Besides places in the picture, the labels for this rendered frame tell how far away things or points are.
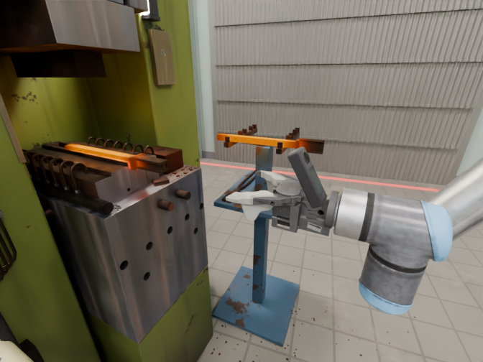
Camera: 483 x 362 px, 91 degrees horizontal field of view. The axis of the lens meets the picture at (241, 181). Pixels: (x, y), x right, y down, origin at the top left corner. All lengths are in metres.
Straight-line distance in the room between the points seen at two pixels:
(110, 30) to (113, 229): 0.46
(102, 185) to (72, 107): 0.56
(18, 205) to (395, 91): 3.30
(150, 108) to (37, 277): 0.61
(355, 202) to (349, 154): 2.99
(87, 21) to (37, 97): 0.52
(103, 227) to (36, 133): 0.57
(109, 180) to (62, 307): 0.43
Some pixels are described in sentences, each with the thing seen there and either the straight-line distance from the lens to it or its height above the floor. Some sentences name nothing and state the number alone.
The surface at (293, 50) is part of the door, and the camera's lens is 3.32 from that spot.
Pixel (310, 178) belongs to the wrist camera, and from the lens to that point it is 0.45.
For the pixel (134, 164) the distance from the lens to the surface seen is 0.71.
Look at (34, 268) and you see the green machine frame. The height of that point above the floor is 0.76.
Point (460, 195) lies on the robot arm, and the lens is 0.58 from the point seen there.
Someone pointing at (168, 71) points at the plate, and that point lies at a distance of 0.99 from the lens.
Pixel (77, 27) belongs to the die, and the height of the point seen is 1.30.
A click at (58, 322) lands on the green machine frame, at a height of 0.56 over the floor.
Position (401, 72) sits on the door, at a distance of 3.37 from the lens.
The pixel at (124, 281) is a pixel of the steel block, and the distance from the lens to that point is 0.75.
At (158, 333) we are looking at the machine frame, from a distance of 0.99.
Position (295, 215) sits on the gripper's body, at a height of 0.97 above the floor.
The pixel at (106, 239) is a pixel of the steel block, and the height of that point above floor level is 0.86.
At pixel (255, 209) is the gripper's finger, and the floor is 0.97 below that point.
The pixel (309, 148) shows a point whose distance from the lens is 0.87.
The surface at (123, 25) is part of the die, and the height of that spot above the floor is 1.32.
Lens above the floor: 1.21
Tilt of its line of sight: 24 degrees down
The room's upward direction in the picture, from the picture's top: straight up
